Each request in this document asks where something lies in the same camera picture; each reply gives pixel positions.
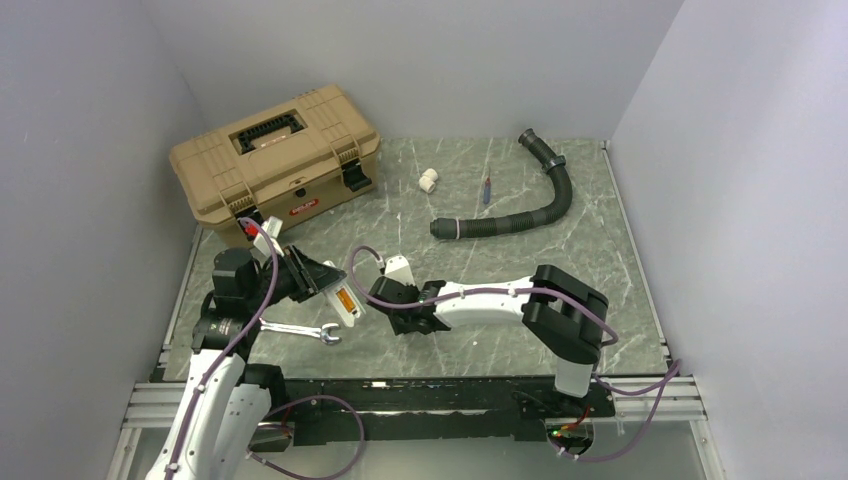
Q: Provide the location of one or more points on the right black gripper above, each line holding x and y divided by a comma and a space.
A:
399, 327

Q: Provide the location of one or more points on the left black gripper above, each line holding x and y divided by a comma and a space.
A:
314, 276

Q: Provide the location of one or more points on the white remote control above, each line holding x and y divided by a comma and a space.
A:
339, 281

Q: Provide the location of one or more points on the orange battery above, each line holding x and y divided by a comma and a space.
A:
346, 301

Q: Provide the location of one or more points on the tan plastic toolbox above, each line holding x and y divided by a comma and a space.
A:
292, 161

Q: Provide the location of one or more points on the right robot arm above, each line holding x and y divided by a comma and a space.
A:
565, 314

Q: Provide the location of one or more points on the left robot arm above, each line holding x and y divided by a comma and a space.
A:
226, 397

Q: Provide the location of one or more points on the silver open-end wrench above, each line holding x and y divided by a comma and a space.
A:
324, 333

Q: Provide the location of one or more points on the white pipe fitting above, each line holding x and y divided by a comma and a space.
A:
428, 180

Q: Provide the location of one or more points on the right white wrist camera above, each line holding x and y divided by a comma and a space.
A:
396, 268

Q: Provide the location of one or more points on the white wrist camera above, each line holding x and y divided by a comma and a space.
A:
396, 268
264, 235

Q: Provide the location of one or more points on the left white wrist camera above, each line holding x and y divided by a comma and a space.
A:
264, 235

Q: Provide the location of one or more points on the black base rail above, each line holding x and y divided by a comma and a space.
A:
320, 411

